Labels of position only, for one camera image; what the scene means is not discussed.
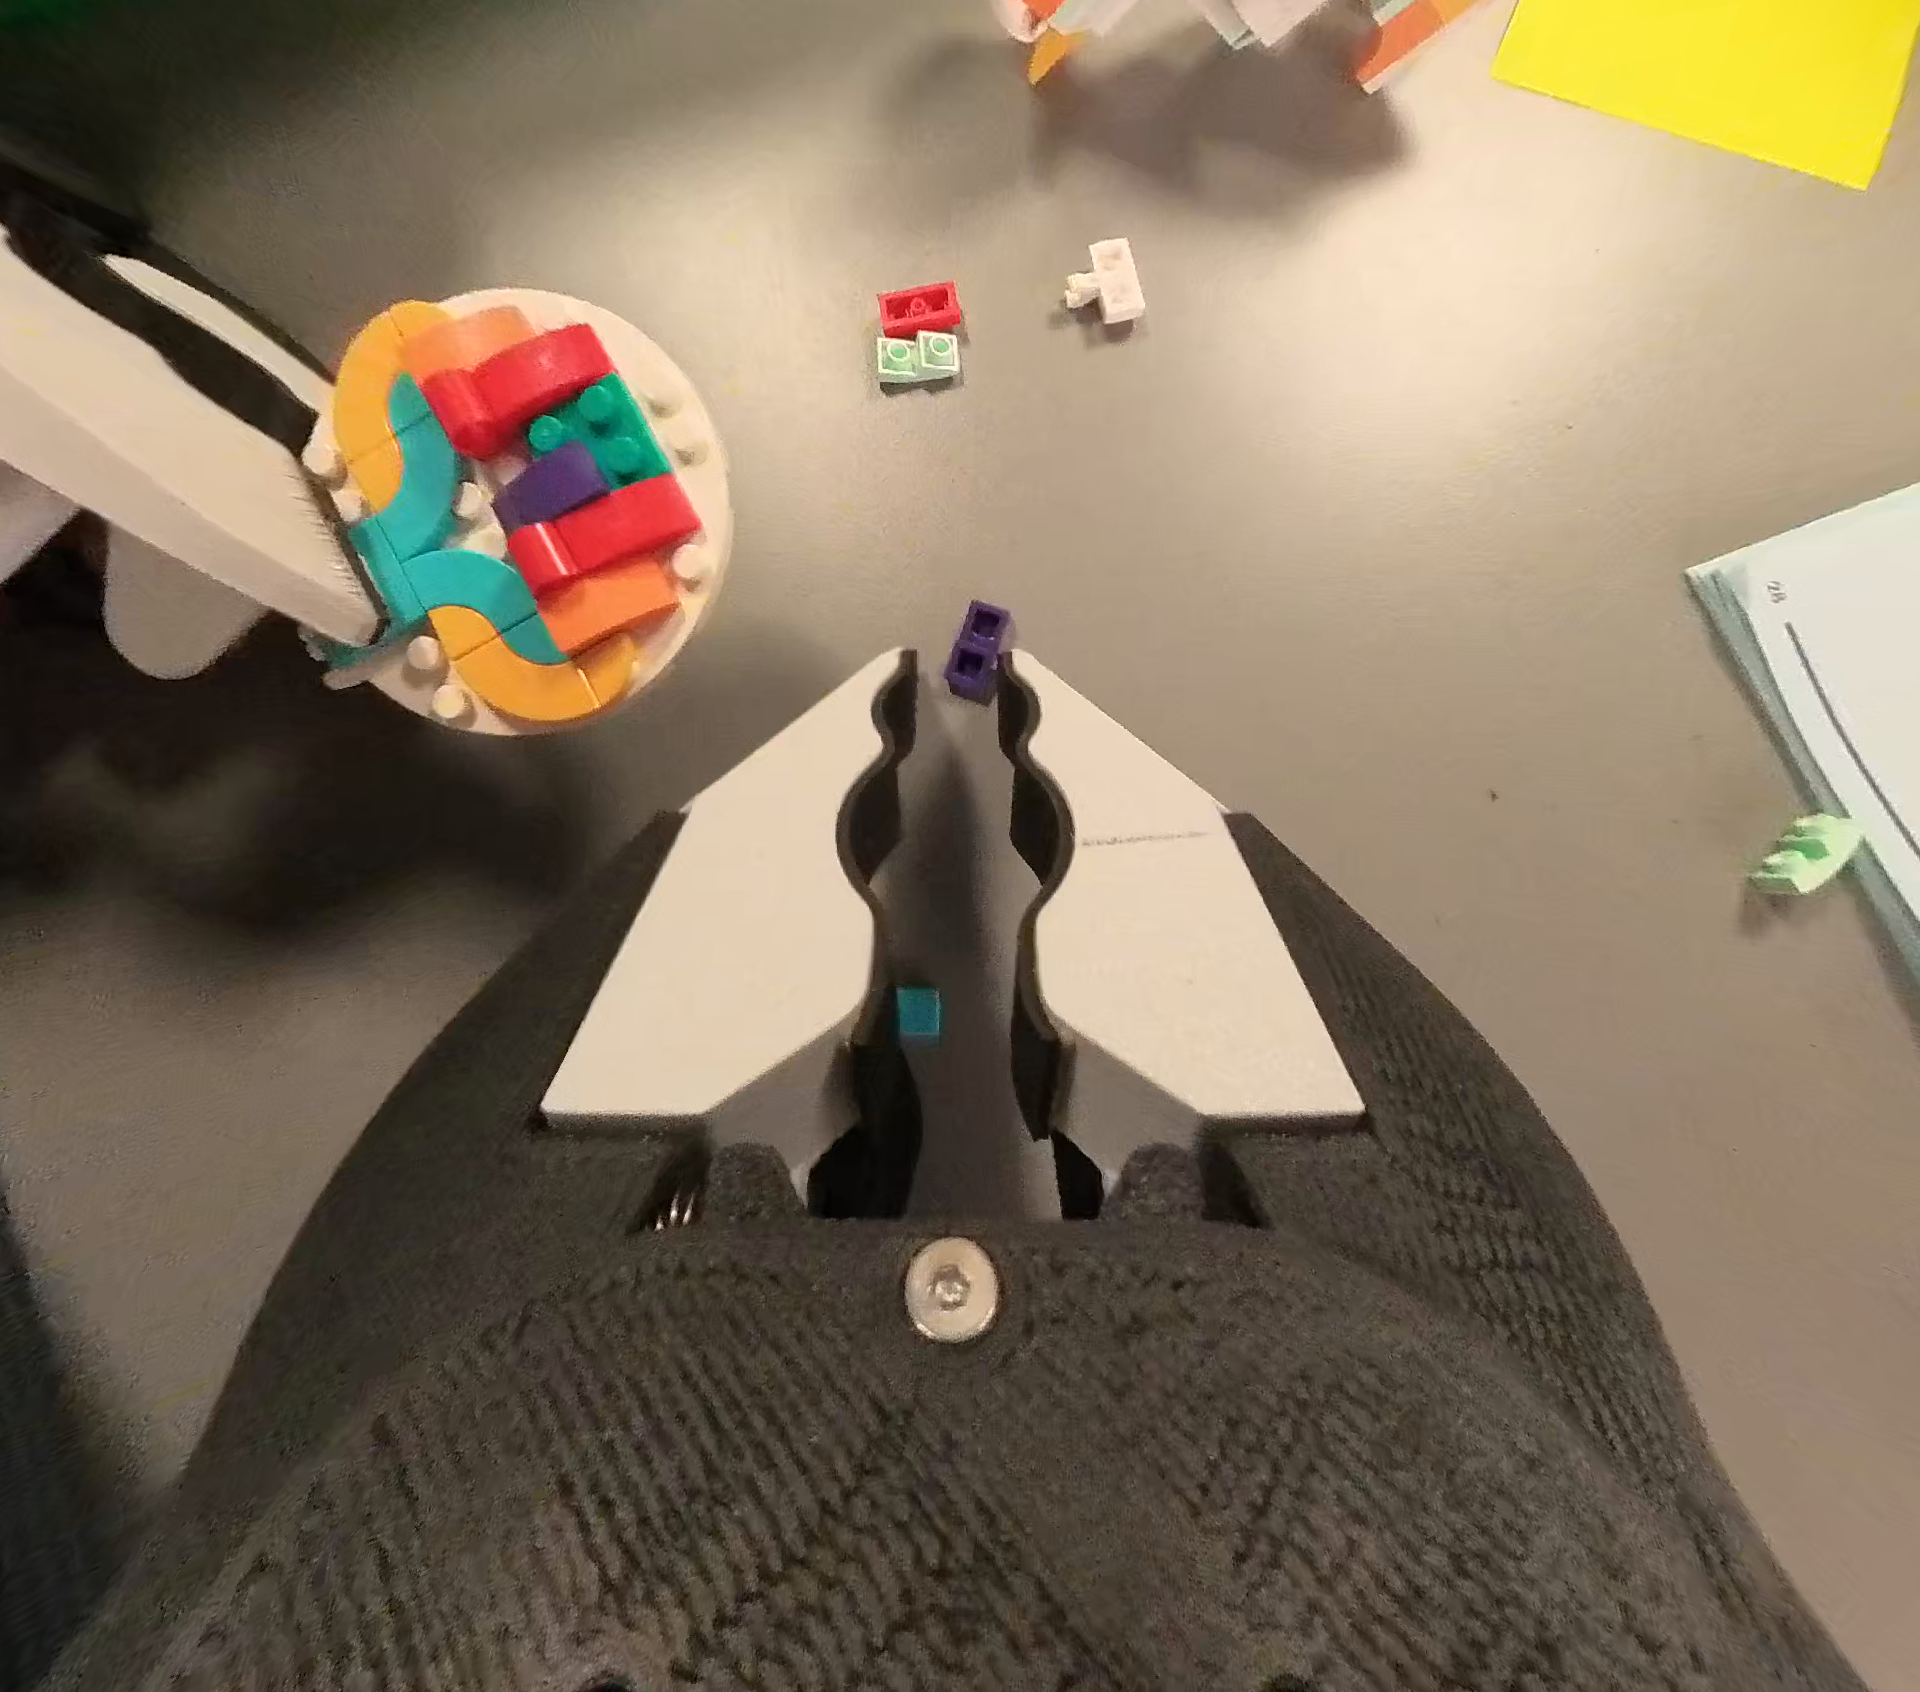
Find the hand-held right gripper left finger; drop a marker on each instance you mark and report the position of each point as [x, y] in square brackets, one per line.
[720, 956]

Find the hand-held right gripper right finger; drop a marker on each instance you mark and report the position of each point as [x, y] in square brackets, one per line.
[1200, 972]

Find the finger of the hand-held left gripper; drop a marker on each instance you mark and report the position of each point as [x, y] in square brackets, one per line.
[151, 462]

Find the purple lego brick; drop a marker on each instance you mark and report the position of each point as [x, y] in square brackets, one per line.
[978, 650]

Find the round colourful lego disc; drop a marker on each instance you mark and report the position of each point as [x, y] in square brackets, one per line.
[570, 492]

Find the small teal lego tile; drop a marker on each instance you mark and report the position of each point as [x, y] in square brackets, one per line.
[918, 1014]

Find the light green lego brick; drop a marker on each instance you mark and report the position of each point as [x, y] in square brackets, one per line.
[1804, 855]

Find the mint green lego plate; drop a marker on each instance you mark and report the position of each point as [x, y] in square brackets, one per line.
[918, 361]

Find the red lego plate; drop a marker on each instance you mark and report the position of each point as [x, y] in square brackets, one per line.
[920, 308]

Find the white lego clip piece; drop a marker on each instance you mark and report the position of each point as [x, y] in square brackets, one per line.
[1113, 278]

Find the lego instruction booklet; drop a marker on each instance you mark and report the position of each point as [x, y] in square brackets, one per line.
[1845, 672]

